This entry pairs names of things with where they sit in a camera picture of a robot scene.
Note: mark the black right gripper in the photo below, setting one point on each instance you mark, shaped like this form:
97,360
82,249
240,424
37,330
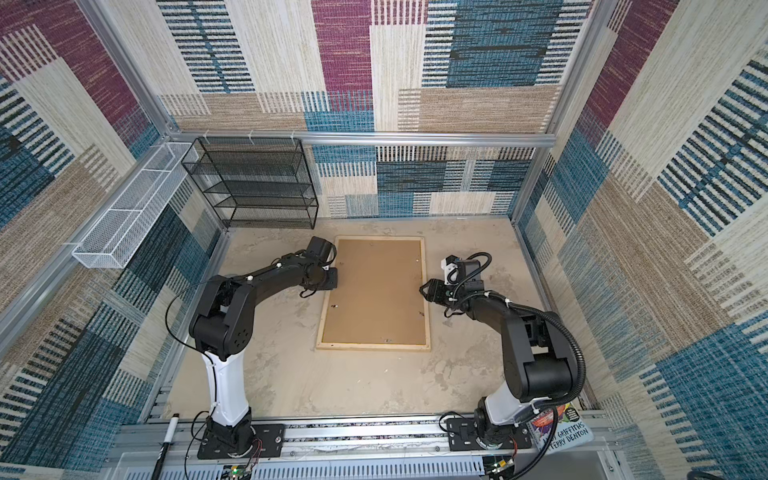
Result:
435,291

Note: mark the brown frame backing board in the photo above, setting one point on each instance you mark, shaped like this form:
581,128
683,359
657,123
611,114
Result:
375,291

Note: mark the light wooden picture frame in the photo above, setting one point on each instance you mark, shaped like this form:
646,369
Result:
372,347

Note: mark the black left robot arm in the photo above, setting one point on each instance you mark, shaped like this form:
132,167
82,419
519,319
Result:
223,327

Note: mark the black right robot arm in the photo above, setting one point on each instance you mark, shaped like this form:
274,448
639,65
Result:
543,365

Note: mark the colourful treehouse book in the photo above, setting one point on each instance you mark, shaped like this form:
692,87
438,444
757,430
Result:
571,429

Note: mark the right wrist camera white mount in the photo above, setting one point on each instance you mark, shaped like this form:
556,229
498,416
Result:
453,269

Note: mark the black wire mesh shelf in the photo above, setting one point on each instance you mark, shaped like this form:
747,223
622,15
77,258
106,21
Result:
254,183

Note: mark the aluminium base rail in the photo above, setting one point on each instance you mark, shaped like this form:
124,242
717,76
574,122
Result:
374,447

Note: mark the white wire mesh basket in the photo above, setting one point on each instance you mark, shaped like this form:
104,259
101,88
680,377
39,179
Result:
116,236

